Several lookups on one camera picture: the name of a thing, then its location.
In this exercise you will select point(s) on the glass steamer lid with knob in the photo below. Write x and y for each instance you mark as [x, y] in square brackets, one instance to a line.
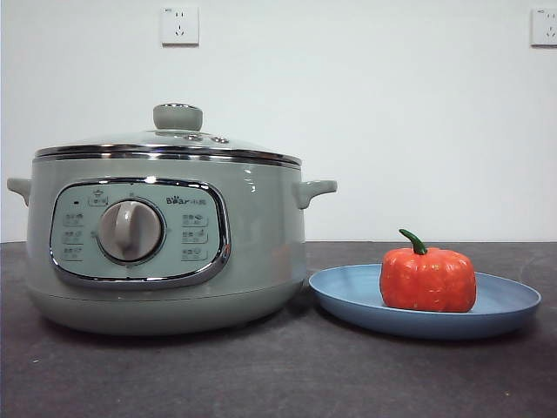
[174, 146]

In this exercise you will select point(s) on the orange pumpkin with green stem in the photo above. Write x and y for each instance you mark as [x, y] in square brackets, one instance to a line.
[428, 283]

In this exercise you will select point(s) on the pale green electric steamer pot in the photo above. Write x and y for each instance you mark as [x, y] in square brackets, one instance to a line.
[270, 244]

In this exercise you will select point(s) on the blue round plate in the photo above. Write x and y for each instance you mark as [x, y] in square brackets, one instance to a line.
[348, 300]

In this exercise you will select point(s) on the grey steamer dial knob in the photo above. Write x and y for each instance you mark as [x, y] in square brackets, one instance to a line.
[130, 231]

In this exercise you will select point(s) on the white wall socket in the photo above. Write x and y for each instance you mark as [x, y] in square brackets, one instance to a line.
[180, 26]
[544, 28]

